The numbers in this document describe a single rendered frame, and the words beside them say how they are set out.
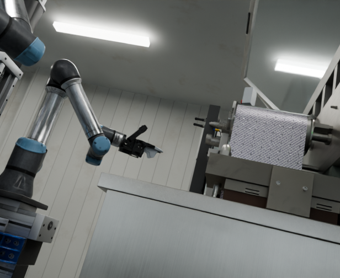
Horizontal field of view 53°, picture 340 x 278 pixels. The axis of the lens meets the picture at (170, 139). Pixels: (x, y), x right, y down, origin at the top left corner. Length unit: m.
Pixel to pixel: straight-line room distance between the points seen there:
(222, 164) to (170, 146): 4.23
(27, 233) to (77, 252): 3.77
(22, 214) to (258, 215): 0.85
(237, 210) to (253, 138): 0.39
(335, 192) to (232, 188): 0.25
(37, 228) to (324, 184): 0.94
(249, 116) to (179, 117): 4.14
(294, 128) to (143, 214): 0.60
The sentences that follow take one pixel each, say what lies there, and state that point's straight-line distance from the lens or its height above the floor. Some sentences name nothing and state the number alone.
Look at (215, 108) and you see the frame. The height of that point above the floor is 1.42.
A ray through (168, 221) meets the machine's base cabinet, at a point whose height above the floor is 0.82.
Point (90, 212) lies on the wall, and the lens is 5.09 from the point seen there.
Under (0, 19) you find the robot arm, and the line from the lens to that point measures 0.85.
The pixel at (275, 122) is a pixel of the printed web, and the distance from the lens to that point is 1.19.
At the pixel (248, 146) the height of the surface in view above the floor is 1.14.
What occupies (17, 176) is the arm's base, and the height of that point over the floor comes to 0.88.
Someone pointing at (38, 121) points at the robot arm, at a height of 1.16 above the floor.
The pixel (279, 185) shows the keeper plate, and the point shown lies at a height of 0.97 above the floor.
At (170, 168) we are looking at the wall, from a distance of 5.02.
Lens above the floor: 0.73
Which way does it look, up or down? 19 degrees up
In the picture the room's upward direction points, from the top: 15 degrees clockwise
